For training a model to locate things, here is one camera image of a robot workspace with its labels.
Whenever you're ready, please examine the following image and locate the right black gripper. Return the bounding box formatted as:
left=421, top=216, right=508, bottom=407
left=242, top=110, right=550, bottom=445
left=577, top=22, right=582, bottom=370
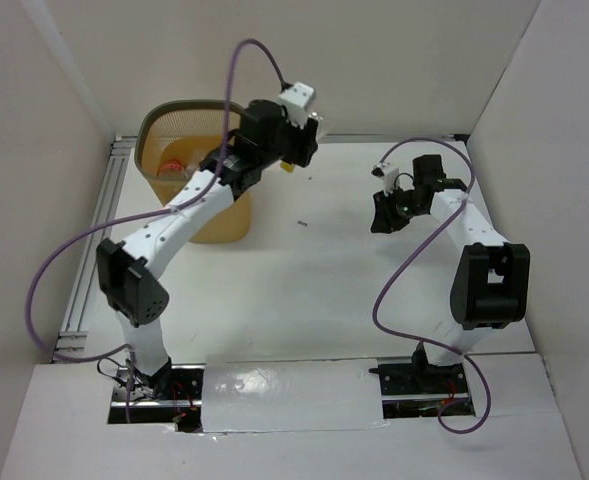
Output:
left=371, top=184, right=427, bottom=234

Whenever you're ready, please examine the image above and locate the clear bottle orange cap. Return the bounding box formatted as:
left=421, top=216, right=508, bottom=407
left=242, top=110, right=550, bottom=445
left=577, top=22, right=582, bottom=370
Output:
left=280, top=112, right=329, bottom=173

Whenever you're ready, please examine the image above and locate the red cap cola bottle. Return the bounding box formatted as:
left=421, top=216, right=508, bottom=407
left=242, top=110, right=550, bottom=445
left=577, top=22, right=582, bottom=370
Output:
left=157, top=158, right=185, bottom=180

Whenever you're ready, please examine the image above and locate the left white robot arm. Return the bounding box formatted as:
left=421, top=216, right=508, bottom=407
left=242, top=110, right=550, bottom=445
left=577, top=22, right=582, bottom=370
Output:
left=96, top=92, right=319, bottom=399

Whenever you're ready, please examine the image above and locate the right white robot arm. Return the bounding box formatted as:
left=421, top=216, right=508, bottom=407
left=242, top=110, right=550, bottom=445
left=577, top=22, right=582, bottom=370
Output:
left=370, top=154, right=530, bottom=392

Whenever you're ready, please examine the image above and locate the yellow mesh waste bin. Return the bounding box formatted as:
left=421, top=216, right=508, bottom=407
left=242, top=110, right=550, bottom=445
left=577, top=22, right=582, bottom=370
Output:
left=134, top=100, right=252, bottom=244

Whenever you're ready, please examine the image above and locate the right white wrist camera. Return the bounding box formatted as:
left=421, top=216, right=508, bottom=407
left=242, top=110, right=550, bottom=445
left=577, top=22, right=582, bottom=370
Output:
left=371, top=161, right=400, bottom=195

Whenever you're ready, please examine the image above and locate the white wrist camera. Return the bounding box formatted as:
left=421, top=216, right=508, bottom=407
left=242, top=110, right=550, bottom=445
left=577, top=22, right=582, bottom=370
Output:
left=276, top=82, right=316, bottom=129
left=371, top=161, right=400, bottom=195

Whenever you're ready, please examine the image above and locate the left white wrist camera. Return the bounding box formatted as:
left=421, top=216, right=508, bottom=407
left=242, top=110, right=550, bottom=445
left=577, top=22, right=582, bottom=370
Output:
left=276, top=82, right=316, bottom=129

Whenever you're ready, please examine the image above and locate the aluminium frame rail back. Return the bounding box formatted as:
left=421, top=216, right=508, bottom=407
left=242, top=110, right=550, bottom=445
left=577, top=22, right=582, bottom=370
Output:
left=319, top=133, right=470, bottom=144

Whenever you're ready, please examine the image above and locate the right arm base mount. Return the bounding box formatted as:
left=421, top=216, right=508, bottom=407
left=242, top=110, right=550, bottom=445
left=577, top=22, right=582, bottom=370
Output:
left=368, top=344, right=475, bottom=420

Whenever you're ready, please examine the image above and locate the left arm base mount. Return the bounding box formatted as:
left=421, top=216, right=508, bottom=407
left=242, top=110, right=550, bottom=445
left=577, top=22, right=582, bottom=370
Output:
left=96, top=359, right=204, bottom=433

